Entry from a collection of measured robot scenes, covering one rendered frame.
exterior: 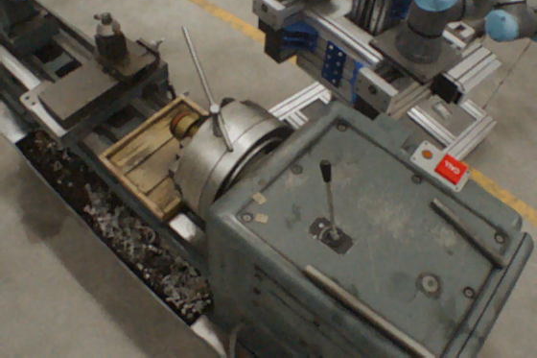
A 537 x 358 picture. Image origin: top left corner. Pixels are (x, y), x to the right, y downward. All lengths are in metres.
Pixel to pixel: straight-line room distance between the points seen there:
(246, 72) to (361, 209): 2.12
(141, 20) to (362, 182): 2.67
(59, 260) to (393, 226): 1.76
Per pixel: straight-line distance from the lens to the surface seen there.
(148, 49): 1.72
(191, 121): 1.24
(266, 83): 2.94
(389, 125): 1.12
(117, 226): 1.73
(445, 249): 0.99
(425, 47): 1.45
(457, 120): 2.78
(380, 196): 1.00
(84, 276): 2.32
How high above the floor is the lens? 2.06
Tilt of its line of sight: 53 degrees down
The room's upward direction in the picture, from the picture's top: 7 degrees clockwise
